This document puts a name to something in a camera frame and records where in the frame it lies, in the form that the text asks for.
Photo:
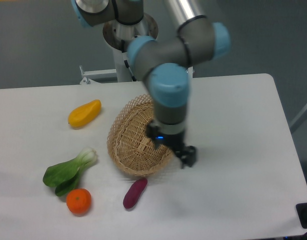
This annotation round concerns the yellow mango toy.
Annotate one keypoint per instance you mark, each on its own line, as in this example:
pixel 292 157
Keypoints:
pixel 84 114

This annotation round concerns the green bok choy vegetable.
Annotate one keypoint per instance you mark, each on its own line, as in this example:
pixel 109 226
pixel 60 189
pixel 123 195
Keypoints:
pixel 64 177

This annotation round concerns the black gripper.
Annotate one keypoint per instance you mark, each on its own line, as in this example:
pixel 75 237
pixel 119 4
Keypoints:
pixel 187 154

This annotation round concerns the orange tangerine toy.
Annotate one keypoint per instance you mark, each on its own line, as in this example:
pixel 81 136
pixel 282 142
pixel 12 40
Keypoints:
pixel 79 201

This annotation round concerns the woven wicker oval basket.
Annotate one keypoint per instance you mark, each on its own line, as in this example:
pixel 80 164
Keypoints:
pixel 129 148

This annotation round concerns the purple sweet potato toy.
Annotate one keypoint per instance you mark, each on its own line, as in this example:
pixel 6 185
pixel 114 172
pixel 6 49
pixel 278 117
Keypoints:
pixel 134 193

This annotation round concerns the black device at table edge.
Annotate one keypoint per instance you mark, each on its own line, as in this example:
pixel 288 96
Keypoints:
pixel 301 209

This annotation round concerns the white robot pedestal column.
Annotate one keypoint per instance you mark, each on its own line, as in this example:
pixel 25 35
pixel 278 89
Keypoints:
pixel 121 62

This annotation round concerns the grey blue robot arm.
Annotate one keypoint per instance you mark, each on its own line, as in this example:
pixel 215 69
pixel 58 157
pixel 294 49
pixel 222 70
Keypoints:
pixel 163 67

